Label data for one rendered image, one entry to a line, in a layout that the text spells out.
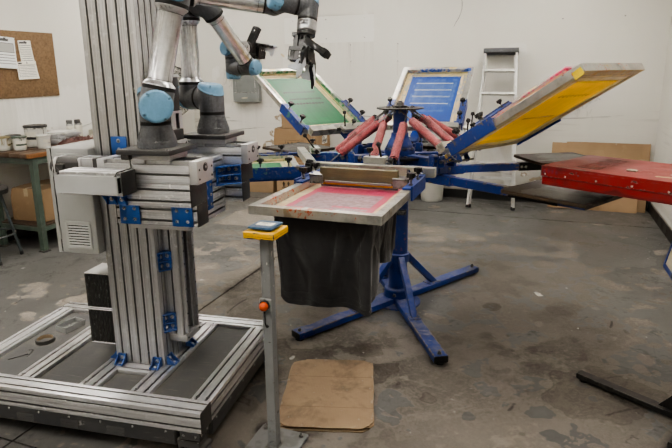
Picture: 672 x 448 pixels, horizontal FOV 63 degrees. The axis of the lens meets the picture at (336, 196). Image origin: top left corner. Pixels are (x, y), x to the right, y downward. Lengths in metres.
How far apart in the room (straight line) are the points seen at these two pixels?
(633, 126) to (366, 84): 3.05
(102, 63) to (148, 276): 0.93
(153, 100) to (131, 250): 0.81
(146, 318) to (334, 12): 5.24
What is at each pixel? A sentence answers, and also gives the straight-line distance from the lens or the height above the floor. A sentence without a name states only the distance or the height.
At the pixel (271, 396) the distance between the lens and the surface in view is 2.41.
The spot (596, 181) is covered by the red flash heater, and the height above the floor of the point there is 1.07.
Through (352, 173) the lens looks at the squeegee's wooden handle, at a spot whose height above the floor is 1.04.
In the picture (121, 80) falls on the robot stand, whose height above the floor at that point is 1.51.
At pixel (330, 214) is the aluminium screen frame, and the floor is 0.98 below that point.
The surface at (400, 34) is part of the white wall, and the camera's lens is 6.92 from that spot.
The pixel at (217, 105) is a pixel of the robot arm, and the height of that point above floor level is 1.39.
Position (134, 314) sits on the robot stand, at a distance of 2.71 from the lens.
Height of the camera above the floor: 1.54
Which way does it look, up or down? 13 degrees down
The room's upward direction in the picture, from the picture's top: 1 degrees counter-clockwise
